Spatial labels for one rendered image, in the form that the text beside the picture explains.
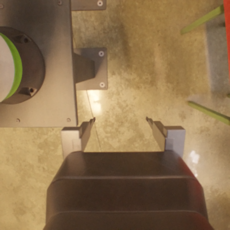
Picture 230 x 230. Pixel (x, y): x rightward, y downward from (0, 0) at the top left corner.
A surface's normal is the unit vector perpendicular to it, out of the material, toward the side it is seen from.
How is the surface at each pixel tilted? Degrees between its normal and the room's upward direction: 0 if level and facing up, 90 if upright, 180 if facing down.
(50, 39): 0
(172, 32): 0
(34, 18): 0
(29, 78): 74
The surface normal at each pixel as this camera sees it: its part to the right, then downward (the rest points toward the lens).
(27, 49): 0.85, -0.30
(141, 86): -0.01, 0.25
